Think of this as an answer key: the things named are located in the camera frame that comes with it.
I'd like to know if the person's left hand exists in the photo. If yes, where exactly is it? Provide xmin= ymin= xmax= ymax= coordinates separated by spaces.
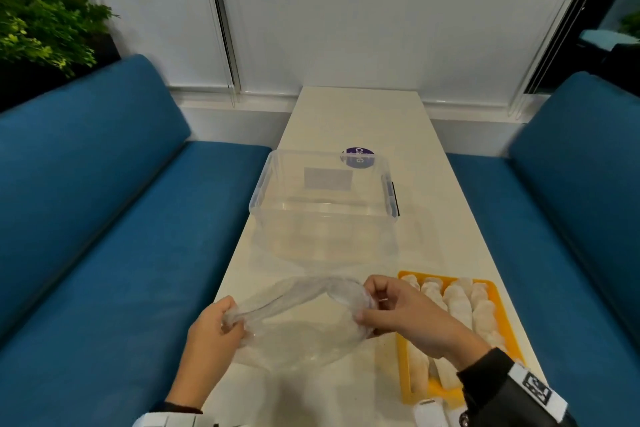
xmin=167 ymin=296 xmax=247 ymax=411

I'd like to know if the person's right hand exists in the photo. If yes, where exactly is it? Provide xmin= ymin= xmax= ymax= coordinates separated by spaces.
xmin=356 ymin=276 xmax=494 ymax=372

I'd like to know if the clear plastic bag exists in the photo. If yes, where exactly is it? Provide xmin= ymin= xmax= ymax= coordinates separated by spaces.
xmin=222 ymin=276 xmax=379 ymax=375

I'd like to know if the person's right forearm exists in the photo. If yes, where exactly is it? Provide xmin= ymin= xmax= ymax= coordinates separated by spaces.
xmin=457 ymin=348 xmax=592 ymax=427

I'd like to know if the clear plastic storage box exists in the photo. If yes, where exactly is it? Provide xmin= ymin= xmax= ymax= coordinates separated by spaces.
xmin=248 ymin=149 xmax=401 ymax=268

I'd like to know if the blue box latch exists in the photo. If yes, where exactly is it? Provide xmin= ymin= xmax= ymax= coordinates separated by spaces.
xmin=384 ymin=181 xmax=401 ymax=218

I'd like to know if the yellow plastic tray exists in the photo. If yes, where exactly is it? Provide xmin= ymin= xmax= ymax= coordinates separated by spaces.
xmin=396 ymin=271 xmax=526 ymax=405

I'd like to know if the white wrist device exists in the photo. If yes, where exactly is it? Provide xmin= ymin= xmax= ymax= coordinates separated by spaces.
xmin=132 ymin=412 xmax=221 ymax=427

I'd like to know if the blue sofa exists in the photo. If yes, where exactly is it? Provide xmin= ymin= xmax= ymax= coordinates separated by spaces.
xmin=0 ymin=54 xmax=273 ymax=427
xmin=444 ymin=71 xmax=640 ymax=427

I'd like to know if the round purple sticker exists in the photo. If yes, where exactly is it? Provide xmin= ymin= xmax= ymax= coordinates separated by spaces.
xmin=341 ymin=145 xmax=375 ymax=170

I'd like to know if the white wrist band with marker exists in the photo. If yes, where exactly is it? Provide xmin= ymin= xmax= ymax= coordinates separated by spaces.
xmin=509 ymin=362 xmax=569 ymax=423

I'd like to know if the white roller blind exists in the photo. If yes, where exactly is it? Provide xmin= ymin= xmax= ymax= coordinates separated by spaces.
xmin=210 ymin=0 xmax=603 ymax=117
xmin=515 ymin=0 xmax=623 ymax=114
xmin=47 ymin=0 xmax=236 ymax=107

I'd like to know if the black planter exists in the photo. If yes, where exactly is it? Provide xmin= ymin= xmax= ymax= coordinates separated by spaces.
xmin=0 ymin=34 xmax=122 ymax=113

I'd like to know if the green leafy plant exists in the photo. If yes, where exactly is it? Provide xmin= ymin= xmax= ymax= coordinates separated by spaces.
xmin=0 ymin=0 xmax=118 ymax=78

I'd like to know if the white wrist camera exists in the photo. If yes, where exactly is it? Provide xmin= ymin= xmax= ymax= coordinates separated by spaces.
xmin=412 ymin=398 xmax=447 ymax=427

